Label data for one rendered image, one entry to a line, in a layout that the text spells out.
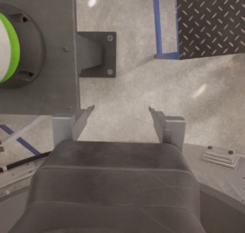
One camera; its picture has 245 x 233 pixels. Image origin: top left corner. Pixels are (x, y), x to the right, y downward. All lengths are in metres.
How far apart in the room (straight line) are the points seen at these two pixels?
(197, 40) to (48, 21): 0.50
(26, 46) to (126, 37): 0.98
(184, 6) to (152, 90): 0.72
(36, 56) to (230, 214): 0.52
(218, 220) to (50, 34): 0.56
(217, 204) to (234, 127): 1.11
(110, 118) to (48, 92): 0.99
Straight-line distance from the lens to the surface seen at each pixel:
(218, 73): 1.41
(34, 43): 0.35
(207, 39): 0.72
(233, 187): 0.63
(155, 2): 1.18
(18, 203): 0.66
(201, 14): 0.72
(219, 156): 0.71
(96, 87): 1.29
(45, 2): 0.38
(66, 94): 0.36
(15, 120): 1.21
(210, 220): 0.57
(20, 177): 0.80
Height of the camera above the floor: 1.26
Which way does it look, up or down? 73 degrees down
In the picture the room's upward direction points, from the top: 175 degrees counter-clockwise
